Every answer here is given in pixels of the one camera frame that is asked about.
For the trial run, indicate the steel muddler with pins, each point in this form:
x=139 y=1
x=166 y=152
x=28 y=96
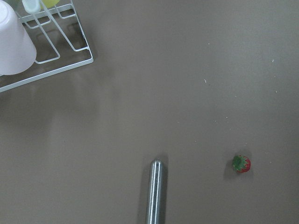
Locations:
x=157 y=193

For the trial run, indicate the pink plastic cup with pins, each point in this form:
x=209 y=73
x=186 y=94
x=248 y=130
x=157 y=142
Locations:
x=17 y=51

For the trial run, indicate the yellow plastic cup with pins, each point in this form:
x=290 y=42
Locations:
x=50 y=3

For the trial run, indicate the red strawberry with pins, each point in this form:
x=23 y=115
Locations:
x=241 y=164

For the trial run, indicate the white wire cup rack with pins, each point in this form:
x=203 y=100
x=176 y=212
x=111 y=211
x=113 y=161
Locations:
x=58 y=37

